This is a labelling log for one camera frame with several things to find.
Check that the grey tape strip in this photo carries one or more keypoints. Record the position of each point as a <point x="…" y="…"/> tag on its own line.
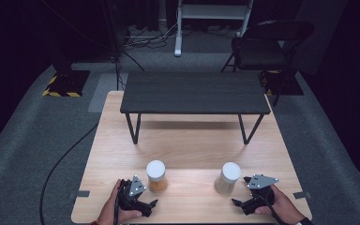
<point x="82" y="194"/>
<point x="301" y="195"/>

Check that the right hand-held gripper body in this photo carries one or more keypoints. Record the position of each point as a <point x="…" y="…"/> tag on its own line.
<point x="259" y="200"/>

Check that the beige powder jar white lid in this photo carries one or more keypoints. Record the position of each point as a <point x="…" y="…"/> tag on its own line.
<point x="231" y="172"/>

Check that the person's right hand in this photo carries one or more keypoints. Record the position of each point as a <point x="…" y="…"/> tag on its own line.
<point x="286" y="209"/>

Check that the black yellow striped stand base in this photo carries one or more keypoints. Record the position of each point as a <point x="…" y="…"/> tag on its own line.
<point x="67" y="82"/>

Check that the dark wooden shelf metal legs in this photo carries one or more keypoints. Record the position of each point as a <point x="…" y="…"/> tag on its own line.
<point x="193" y="93"/>

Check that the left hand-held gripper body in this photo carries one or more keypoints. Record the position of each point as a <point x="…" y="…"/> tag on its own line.
<point x="131" y="200"/>

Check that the black equipment stand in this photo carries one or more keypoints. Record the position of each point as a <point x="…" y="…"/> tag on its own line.
<point x="115" y="28"/>

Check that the white desk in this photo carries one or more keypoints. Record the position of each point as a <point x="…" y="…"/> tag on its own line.
<point x="212" y="12"/>

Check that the orange powder jar white lid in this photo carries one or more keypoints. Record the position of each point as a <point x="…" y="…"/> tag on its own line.
<point x="156" y="170"/>

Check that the black chair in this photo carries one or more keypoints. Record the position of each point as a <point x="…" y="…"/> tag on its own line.
<point x="262" y="50"/>

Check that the person's left hand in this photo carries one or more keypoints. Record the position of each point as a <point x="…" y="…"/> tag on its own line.
<point x="111" y="212"/>

